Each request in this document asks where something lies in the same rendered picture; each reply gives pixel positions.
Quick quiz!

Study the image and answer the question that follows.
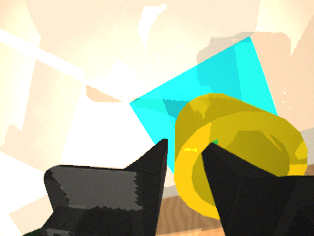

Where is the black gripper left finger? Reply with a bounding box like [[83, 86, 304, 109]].
[[43, 138, 168, 236]]

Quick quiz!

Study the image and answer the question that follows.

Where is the tan long flat bar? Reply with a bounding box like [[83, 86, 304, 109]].
[[155, 164, 314, 236]]

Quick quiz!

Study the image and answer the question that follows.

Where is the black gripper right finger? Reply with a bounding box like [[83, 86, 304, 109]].
[[202, 142, 314, 236]]

